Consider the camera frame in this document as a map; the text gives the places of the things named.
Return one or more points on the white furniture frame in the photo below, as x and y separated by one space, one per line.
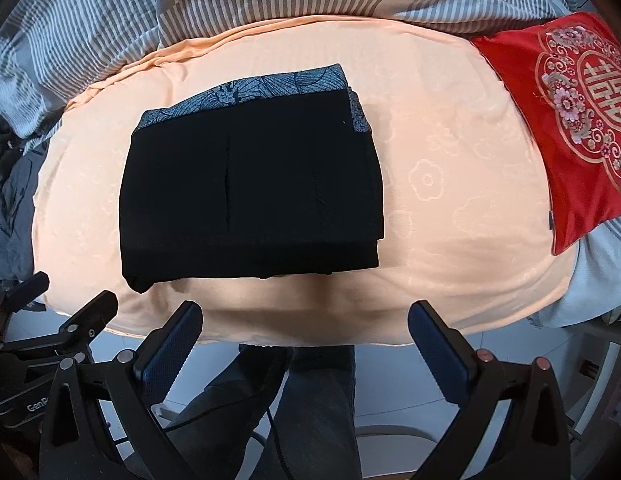
605 360

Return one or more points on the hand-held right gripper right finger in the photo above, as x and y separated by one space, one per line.
440 355

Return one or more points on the black pants with patterned lining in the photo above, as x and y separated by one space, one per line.
265 185

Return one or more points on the peach blanket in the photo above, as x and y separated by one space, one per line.
465 210

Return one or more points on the grey white striped duvet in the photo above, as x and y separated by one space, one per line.
240 0

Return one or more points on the dark grey cloth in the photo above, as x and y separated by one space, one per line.
15 200

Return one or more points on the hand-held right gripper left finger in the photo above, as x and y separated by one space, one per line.
173 350

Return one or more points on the person's right leg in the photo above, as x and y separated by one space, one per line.
320 400

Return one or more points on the light blue bed sheet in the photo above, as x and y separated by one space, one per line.
595 270

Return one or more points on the red embroidered cushion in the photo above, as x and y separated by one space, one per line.
520 60

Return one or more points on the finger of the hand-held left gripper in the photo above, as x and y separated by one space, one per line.
20 292
95 312

